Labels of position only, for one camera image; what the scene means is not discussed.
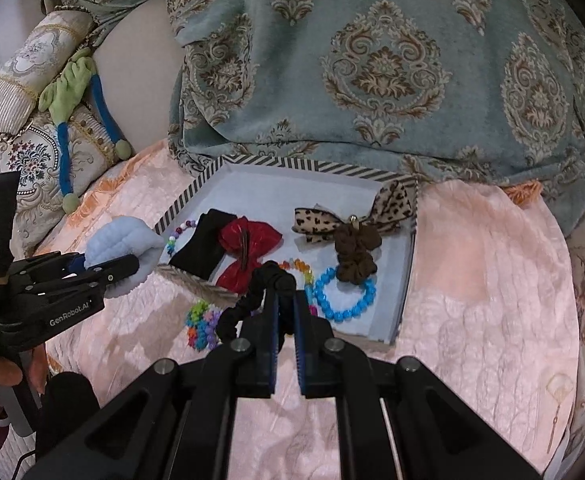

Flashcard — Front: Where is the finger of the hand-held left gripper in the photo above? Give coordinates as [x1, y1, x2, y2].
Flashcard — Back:
[22, 252, 87, 281]
[32, 255, 141, 302]

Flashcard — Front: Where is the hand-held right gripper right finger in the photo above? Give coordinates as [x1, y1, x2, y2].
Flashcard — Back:
[292, 290, 543, 480]

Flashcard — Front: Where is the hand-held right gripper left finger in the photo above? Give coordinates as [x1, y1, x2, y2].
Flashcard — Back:
[20, 287, 280, 480]

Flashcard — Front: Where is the light blue scrunchie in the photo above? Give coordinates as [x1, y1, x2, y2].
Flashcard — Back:
[83, 216, 166, 300]

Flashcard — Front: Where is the blue bead bracelet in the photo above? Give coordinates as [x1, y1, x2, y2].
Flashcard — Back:
[313, 266, 377, 323]

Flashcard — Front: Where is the multicolour round bead bracelet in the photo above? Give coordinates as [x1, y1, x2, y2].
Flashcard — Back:
[165, 217, 198, 257]

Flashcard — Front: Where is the black spiral hair tie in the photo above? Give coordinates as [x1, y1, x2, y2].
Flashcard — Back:
[216, 260, 298, 346]

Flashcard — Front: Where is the translucent rainbow bead bracelet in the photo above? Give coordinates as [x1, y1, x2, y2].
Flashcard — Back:
[278, 258, 319, 318]

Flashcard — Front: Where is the black cloth pouch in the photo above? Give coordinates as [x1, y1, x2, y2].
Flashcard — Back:
[168, 208, 238, 281]

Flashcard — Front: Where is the red glossy hair bow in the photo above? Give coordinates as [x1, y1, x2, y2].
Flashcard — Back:
[215, 216, 283, 293]

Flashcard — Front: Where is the leopard bow brown scrunchie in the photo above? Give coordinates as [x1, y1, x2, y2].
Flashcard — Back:
[293, 178, 418, 283]

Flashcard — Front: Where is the striped cardboard box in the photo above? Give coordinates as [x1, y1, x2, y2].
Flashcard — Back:
[153, 155, 419, 346]

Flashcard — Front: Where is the dark cloth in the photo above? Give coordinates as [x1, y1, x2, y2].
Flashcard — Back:
[35, 371, 100, 456]

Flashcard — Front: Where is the floral embroidered cushion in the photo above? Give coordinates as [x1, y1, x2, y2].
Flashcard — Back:
[0, 107, 120, 256]

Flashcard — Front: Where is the white quilted sheet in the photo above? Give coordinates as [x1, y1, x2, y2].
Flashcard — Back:
[0, 427, 40, 480]

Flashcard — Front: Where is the green and blue plush toy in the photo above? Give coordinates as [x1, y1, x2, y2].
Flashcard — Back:
[38, 49, 132, 212]

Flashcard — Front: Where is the pink quilted bedspread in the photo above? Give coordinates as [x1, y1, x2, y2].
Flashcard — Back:
[32, 137, 580, 480]

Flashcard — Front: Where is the beige headboard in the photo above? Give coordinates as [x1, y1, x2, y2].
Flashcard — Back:
[92, 0, 188, 153]

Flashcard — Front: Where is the cream bolster pillow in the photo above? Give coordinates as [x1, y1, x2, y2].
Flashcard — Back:
[0, 10, 96, 136]

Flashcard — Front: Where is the teal patterned blanket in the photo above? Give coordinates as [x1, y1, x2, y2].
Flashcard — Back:
[52, 0, 585, 241]

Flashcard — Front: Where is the colourful flower bead bracelet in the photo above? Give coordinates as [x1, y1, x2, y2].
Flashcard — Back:
[186, 300, 223, 352]

